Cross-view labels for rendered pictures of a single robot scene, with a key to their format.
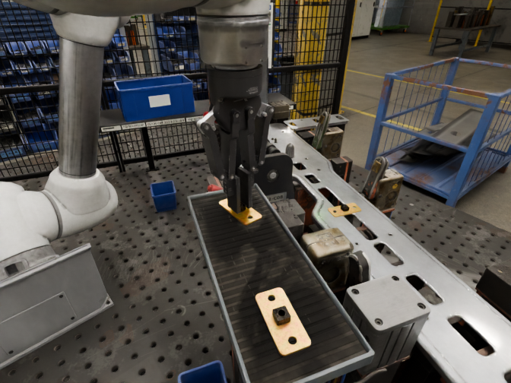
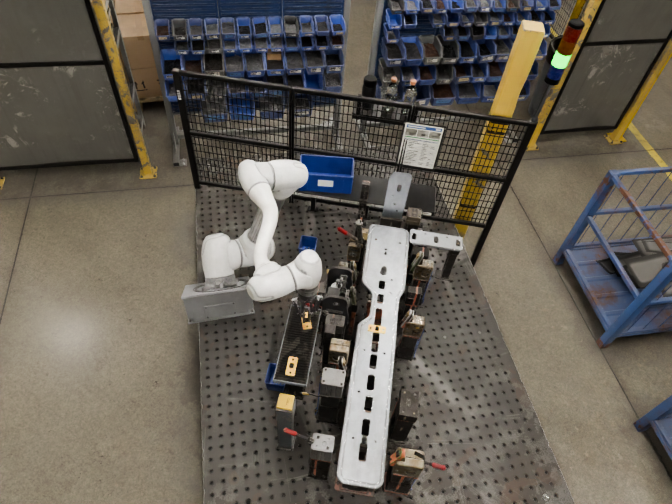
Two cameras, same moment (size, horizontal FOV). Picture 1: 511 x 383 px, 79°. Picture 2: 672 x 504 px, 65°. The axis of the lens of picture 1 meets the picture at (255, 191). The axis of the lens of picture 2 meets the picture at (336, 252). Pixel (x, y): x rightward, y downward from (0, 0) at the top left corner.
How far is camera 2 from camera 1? 1.86 m
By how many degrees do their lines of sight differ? 25
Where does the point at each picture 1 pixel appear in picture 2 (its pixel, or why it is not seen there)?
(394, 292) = (337, 376)
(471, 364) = (357, 410)
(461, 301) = (379, 393)
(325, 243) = (337, 346)
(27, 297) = (220, 300)
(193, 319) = not seen: hidden behind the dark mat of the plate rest
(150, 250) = not seen: hidden behind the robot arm
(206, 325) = not seen: hidden behind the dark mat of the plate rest
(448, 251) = (463, 376)
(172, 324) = (278, 338)
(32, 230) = (229, 266)
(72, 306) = (236, 308)
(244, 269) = (292, 346)
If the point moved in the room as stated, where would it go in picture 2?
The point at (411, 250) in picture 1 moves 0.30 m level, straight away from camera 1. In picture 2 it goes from (384, 365) to (439, 340)
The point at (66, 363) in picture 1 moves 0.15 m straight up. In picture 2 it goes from (227, 333) to (224, 317)
